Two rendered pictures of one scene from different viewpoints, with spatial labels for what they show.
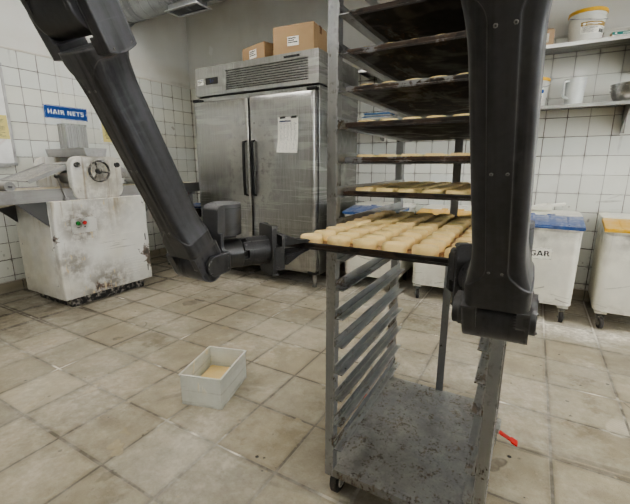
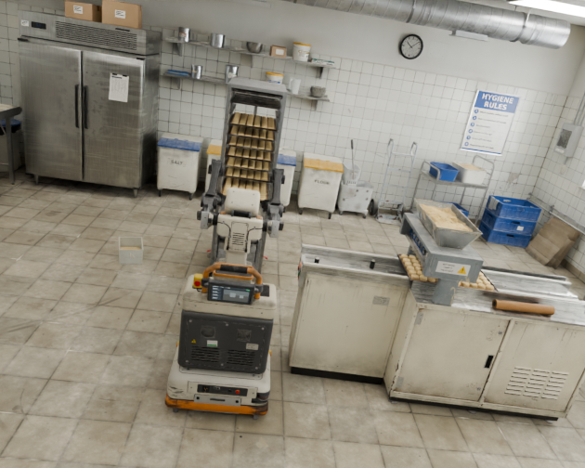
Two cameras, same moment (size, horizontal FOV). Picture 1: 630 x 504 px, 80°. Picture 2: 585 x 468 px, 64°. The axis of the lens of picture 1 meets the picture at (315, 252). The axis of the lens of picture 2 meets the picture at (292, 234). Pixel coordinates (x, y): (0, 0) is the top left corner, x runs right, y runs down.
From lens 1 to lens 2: 3.20 m
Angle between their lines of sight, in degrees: 35
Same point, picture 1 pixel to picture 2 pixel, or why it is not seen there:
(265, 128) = (97, 78)
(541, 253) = not seen: hidden behind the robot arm
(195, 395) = (127, 259)
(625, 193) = (316, 142)
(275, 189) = (106, 125)
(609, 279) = (305, 190)
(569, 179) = (291, 132)
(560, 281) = (284, 191)
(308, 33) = (134, 12)
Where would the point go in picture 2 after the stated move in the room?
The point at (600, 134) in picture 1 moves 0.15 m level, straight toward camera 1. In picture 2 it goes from (305, 109) to (305, 110)
